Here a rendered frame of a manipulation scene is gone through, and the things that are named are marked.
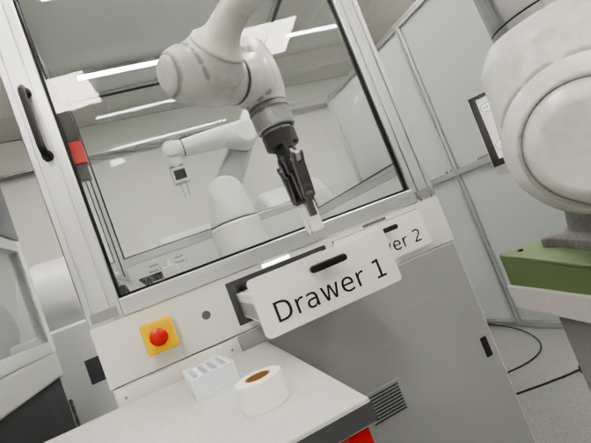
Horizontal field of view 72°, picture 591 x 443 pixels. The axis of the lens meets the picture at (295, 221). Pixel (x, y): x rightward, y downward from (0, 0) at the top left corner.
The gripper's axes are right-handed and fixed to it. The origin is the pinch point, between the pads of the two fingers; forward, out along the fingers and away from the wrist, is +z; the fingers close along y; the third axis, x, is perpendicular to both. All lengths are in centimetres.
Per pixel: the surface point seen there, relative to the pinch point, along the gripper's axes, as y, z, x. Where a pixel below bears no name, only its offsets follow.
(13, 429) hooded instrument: 63, 25, 87
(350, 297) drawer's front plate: -10.7, 17.1, 2.4
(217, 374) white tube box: -3.6, 21.1, 29.5
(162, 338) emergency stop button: 15.9, 13.1, 37.5
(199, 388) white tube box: -4.0, 21.9, 33.3
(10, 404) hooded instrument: 61, 18, 85
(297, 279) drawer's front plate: -10.6, 10.3, 10.8
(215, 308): 23.1, 12.1, 23.8
